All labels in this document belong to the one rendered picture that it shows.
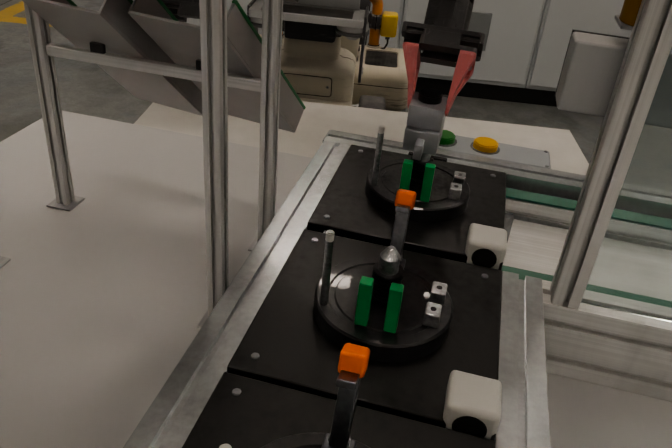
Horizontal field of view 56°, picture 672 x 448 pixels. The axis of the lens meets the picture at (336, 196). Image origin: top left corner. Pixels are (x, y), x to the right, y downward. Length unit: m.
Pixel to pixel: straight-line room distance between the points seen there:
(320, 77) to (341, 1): 0.20
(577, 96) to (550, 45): 3.36
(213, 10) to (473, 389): 0.41
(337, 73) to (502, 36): 2.48
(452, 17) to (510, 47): 3.16
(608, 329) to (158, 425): 0.48
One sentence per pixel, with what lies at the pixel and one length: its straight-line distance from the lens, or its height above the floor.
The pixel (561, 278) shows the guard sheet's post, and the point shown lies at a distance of 0.73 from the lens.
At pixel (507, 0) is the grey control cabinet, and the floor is 0.61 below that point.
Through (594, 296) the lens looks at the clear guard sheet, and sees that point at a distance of 0.76.
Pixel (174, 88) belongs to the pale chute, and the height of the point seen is 1.05.
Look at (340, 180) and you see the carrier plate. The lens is 0.88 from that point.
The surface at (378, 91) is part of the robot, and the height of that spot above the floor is 0.75.
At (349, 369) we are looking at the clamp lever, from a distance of 0.47.
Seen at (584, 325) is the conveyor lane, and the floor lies 0.94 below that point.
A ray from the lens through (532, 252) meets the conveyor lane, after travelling 0.91.
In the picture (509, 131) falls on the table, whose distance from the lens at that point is 1.42.
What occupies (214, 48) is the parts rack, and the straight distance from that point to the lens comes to 0.62.
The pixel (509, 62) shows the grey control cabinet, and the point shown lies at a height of 0.26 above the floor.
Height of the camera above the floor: 1.40
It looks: 30 degrees down
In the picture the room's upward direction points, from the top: 5 degrees clockwise
